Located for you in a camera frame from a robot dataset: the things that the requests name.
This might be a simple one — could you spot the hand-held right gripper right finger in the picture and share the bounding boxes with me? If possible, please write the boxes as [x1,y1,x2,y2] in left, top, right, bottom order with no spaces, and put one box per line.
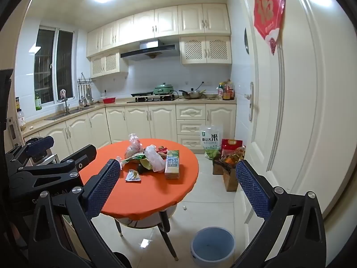
[235,160,327,268]

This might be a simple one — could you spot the metal wok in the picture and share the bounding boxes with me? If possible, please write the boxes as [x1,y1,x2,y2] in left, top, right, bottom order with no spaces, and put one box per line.
[178,89,205,100]

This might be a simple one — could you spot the green electric pot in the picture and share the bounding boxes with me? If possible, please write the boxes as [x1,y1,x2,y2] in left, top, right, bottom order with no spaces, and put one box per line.
[153,82,174,95]

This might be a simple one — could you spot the blue plastic bin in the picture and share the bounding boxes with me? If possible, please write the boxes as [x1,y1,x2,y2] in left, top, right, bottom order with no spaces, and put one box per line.
[190,227,236,267]

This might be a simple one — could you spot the yellow oil bottle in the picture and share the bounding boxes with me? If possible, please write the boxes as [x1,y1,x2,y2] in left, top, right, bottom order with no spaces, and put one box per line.
[224,147,246,165]

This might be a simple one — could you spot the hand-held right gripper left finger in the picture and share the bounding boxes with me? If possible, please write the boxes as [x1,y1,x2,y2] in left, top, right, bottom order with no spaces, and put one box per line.
[28,159,131,268]

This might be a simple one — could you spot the white plastic bag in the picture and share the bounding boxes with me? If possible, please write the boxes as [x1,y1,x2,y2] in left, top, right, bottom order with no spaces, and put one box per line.
[144,144,166,173]

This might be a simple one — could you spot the large cardboard box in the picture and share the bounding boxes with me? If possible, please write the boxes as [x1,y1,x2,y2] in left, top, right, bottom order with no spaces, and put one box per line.
[222,167,240,192]

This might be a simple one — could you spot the red door poster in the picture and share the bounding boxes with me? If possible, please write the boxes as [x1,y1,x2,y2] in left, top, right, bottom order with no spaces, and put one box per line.
[253,0,287,56]

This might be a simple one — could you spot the cream door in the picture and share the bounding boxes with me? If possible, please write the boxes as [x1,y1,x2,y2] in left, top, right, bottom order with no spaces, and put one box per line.
[236,0,357,246]

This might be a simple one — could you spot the clear plastic bag red print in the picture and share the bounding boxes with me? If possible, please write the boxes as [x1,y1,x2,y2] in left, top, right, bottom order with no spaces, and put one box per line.
[124,133,144,158]

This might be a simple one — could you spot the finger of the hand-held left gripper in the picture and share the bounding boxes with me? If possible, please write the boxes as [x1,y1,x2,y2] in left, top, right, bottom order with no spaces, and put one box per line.
[10,144,98,188]
[6,136,55,171]

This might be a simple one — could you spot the metal door handle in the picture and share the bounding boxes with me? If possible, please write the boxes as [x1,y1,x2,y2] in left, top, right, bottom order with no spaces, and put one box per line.
[244,82,255,122]

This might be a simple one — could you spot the cream lower cabinets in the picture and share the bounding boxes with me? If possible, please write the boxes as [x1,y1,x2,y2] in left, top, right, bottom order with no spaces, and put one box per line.
[22,103,237,157]

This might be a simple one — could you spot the round orange table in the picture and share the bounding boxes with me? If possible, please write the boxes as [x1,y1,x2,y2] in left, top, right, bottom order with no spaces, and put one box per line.
[79,138,199,220]

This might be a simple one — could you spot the cluster of condiment bottles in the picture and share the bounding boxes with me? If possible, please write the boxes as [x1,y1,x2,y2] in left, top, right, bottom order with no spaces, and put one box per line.
[218,80,235,101]

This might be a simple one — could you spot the red gift box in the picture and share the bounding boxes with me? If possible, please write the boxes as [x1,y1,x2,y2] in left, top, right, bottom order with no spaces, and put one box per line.
[221,139,243,157]

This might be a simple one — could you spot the black range hood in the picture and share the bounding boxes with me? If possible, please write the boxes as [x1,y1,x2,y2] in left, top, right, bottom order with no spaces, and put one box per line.
[120,39,180,61]

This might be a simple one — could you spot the narrow lattice door cabinet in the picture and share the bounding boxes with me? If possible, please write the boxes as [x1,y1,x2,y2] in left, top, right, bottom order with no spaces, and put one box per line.
[90,51,129,79]

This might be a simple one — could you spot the steel sink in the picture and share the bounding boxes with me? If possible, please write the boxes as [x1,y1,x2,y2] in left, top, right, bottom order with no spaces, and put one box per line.
[45,107,95,120]

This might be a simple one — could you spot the small silver snack packet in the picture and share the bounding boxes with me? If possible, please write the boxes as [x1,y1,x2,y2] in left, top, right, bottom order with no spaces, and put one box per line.
[125,170,141,183]

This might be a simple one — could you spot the black gas stove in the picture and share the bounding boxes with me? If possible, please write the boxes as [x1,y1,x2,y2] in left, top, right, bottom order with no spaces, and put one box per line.
[127,95,177,103]

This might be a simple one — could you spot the kitchen window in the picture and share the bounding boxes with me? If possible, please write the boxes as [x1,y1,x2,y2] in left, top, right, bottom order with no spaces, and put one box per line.
[33,26,76,104]

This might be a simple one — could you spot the clear green rice bag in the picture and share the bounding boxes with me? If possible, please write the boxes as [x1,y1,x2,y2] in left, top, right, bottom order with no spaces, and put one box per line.
[200,125,224,160]

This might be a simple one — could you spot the cream upper cabinet row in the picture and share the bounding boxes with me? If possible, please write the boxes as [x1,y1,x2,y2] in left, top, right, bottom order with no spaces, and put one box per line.
[86,3,231,59]

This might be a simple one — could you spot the white green carton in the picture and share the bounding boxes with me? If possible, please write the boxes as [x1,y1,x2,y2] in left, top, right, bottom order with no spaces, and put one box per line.
[164,150,180,180]

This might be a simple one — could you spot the hanging kitchen utensils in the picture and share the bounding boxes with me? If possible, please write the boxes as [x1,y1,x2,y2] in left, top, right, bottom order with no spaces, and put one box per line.
[77,73,97,107]

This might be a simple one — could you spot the green snack packet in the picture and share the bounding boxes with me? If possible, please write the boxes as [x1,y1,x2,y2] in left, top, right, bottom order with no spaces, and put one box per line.
[120,153,152,171]

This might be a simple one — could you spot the wide lattice door cabinet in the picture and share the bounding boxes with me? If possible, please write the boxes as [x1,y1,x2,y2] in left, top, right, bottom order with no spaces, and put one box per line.
[180,36,232,65]

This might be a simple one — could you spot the white label bottle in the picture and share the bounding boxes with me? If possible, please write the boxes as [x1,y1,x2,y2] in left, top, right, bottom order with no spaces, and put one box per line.
[16,109,26,131]

